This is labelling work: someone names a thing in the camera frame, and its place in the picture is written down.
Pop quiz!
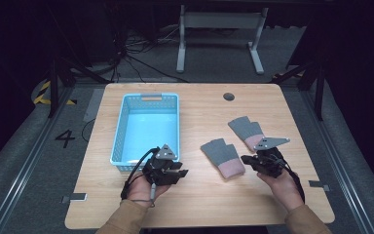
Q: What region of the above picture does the bundle of black floor cables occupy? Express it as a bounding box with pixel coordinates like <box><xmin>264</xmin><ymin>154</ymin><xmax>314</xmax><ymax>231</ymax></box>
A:
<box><xmin>109</xmin><ymin>23</ymin><xmax>190</xmax><ymax>84</ymax></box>

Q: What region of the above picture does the light blue plastic basket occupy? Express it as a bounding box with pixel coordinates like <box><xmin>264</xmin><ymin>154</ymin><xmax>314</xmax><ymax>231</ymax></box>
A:
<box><xmin>109</xmin><ymin>93</ymin><xmax>180</xmax><ymax>173</ymax></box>

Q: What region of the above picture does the yellow black hazard tape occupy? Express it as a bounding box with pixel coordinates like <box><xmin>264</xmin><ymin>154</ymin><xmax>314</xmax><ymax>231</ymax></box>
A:
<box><xmin>33</xmin><ymin>80</ymin><xmax>78</xmax><ymax>106</ymax></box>

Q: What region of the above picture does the person's right hand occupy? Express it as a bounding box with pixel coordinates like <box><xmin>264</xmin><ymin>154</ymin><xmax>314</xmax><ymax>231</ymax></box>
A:
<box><xmin>256</xmin><ymin>169</ymin><xmax>305</xmax><ymax>213</ymax></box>

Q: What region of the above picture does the white metal desk frame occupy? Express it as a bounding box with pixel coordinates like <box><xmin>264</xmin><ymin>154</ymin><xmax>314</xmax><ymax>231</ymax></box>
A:
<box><xmin>175</xmin><ymin>4</ymin><xmax>270</xmax><ymax>75</ymax></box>

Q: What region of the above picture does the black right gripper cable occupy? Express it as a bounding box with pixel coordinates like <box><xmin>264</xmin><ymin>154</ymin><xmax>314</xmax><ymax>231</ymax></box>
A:
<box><xmin>272</xmin><ymin>155</ymin><xmax>307</xmax><ymax>204</ymax></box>

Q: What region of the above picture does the long grey tape strip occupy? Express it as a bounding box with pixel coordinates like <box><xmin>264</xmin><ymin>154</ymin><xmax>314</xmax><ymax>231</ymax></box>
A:
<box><xmin>83</xmin><ymin>88</ymin><xmax>105</xmax><ymax>123</ymax></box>

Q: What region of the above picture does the black metal stand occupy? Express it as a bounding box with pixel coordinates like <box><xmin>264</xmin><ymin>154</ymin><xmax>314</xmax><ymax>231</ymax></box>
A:
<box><xmin>272</xmin><ymin>58</ymin><xmax>326</xmax><ymax>122</ymax></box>
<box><xmin>47</xmin><ymin>58</ymin><xmax>112</xmax><ymax>119</ymax></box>

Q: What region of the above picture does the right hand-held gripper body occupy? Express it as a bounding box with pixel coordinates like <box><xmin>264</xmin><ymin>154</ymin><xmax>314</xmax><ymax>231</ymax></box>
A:
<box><xmin>252</xmin><ymin>136</ymin><xmax>291</xmax><ymax>179</ymax></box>

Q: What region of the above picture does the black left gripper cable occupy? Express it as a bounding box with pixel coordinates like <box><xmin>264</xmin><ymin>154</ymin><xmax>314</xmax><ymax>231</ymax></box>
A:
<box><xmin>120</xmin><ymin>146</ymin><xmax>161</xmax><ymax>201</ymax></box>

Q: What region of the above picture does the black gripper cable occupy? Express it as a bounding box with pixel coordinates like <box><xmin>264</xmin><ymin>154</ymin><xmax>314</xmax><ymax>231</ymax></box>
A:
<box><xmin>120</xmin><ymin>146</ymin><xmax>161</xmax><ymax>201</ymax></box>
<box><xmin>272</xmin><ymin>155</ymin><xmax>307</xmax><ymax>204</ymax></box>

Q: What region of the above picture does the grey tape piece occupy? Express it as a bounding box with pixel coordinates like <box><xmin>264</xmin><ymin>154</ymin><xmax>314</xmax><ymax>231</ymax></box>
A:
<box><xmin>308</xmin><ymin>179</ymin><xmax>331</xmax><ymax>192</ymax></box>
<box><xmin>60</xmin><ymin>192</ymin><xmax>89</xmax><ymax>205</ymax></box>

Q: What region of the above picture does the person's left hand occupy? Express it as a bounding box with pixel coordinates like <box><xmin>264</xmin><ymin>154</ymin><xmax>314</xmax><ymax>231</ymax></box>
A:
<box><xmin>127</xmin><ymin>174</ymin><xmax>171</xmax><ymax>209</ymax></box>

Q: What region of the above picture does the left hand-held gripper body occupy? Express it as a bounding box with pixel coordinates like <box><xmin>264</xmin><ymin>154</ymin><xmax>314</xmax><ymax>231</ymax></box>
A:
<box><xmin>141</xmin><ymin>143</ymin><xmax>179</xmax><ymax>187</ymax></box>

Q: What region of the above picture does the grey glove with pink cuff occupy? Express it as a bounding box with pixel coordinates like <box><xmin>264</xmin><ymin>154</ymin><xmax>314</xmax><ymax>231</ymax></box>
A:
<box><xmin>227</xmin><ymin>115</ymin><xmax>267</xmax><ymax>153</ymax></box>
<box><xmin>200</xmin><ymin>137</ymin><xmax>246</xmax><ymax>180</ymax></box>

